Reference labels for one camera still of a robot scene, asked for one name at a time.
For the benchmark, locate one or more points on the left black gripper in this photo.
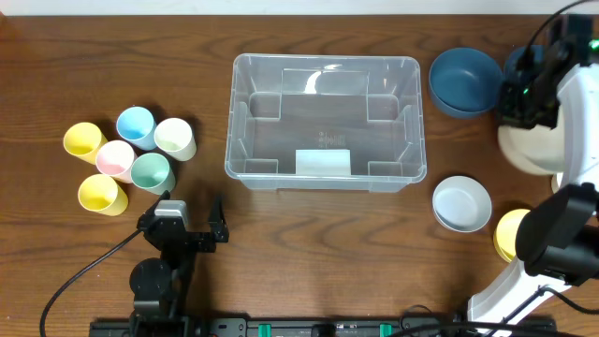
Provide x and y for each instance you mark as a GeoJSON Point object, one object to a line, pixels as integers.
{"type": "Point", "coordinates": [188, 239]}

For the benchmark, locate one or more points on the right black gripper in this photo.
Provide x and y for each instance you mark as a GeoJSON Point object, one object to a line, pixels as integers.
{"type": "Point", "coordinates": [522, 110]}

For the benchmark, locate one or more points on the dark blue bowl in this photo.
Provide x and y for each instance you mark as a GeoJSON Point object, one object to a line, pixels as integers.
{"type": "Point", "coordinates": [464, 83]}
{"type": "Point", "coordinates": [511, 72]}

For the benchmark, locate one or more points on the beige large bowl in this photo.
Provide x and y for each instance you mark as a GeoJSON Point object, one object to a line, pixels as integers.
{"type": "Point", "coordinates": [537, 151]}

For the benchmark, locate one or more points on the grey small bowl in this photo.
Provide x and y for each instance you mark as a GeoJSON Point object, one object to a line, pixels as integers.
{"type": "Point", "coordinates": [461, 204]}

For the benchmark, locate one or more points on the yellow small bowl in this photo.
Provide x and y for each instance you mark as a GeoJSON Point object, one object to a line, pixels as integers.
{"type": "Point", "coordinates": [504, 237]}

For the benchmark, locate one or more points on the clear plastic storage container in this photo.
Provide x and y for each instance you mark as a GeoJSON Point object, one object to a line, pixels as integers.
{"type": "Point", "coordinates": [326, 122]}

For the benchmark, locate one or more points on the white small bowl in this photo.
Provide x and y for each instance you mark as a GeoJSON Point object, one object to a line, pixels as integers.
{"type": "Point", "coordinates": [556, 181]}

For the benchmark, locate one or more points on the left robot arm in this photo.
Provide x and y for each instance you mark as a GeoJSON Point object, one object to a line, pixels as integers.
{"type": "Point", "coordinates": [160, 284]}

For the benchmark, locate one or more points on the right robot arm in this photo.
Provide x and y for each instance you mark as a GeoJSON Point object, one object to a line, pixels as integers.
{"type": "Point", "coordinates": [556, 248]}

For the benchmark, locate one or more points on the mint green cup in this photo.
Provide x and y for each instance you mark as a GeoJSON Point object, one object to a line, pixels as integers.
{"type": "Point", "coordinates": [152, 172]}

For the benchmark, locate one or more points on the cream white cup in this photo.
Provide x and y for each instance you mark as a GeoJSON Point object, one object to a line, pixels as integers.
{"type": "Point", "coordinates": [175, 137]}

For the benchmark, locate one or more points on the pink cup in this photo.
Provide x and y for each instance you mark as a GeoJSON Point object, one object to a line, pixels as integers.
{"type": "Point", "coordinates": [115, 159]}

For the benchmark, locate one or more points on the yellow cup lower left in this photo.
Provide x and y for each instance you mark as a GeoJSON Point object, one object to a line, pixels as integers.
{"type": "Point", "coordinates": [100, 193]}

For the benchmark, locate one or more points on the yellow cup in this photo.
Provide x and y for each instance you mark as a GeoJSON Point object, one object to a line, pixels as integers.
{"type": "Point", "coordinates": [100, 193]}
{"type": "Point", "coordinates": [84, 140]}

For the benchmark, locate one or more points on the light blue cup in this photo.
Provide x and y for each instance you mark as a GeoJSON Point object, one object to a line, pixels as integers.
{"type": "Point", "coordinates": [137, 125]}

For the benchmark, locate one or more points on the yellow cup upper left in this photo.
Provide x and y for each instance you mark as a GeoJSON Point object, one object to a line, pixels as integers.
{"type": "Point", "coordinates": [84, 140]}

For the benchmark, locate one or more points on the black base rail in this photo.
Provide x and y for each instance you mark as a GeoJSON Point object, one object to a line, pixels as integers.
{"type": "Point", "coordinates": [240, 327]}

